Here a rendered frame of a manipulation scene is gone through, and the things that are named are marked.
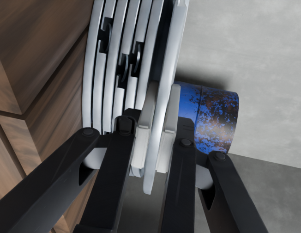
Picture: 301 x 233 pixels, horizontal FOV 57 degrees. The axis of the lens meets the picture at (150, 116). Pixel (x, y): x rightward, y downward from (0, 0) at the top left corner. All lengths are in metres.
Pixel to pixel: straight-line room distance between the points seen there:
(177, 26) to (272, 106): 2.84
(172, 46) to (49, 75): 0.08
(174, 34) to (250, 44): 2.31
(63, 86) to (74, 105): 0.03
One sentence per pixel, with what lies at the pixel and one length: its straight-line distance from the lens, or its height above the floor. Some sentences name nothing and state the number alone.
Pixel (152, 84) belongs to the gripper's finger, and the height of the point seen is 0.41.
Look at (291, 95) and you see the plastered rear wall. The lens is 2.91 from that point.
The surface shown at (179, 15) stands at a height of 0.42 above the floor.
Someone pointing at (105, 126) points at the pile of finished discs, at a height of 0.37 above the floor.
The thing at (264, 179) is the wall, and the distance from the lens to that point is 3.68.
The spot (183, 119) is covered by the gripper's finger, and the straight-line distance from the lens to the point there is 0.18.
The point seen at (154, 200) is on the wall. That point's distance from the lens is 3.25.
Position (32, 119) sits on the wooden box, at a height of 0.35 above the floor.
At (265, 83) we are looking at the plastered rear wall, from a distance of 2.77.
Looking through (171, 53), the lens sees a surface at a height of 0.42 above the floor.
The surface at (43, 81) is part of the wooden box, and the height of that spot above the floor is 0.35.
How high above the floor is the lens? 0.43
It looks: 5 degrees down
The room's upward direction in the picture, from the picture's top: 102 degrees clockwise
